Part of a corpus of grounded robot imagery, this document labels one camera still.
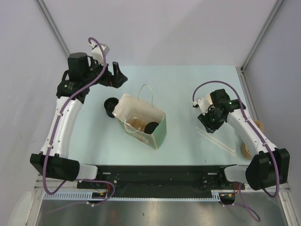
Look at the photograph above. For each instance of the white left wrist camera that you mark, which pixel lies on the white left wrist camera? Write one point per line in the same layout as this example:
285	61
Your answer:
97	54

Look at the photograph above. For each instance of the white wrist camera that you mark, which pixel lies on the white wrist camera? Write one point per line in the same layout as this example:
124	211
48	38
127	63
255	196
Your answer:
203	103
97	54

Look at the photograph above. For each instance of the black plastic cup lid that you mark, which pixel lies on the black plastic cup lid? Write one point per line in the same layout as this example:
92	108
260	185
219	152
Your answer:
150	127

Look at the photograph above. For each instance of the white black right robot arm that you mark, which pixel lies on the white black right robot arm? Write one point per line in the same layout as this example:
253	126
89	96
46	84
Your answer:
269	164

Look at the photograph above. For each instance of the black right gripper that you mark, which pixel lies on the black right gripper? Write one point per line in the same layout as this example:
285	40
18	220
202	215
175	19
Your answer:
209	127

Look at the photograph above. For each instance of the white slotted cable duct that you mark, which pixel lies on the white slotted cable duct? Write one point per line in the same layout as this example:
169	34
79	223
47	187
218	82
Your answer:
96	196

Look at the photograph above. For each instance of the green patterned paper gift bag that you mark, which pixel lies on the green patterned paper gift bag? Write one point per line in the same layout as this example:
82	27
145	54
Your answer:
130	107

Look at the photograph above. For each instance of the white straw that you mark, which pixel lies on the white straw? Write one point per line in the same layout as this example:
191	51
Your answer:
216	141

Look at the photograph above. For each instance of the stack of black cup lids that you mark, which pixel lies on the stack of black cup lids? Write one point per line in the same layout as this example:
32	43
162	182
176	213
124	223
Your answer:
110	105

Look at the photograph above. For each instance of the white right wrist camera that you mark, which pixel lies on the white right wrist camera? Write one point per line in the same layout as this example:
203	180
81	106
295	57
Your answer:
203	103

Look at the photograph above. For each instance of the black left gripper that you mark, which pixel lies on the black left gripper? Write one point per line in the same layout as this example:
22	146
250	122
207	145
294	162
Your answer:
115	80

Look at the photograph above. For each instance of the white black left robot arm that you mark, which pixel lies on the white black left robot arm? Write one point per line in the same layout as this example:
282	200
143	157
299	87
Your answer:
53	161

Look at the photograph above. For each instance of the single brown cardboard cup carrier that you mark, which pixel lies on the single brown cardboard cup carrier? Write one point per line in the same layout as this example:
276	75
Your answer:
137	124

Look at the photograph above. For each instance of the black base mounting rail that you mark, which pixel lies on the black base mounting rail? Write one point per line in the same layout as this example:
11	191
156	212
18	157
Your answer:
160	181

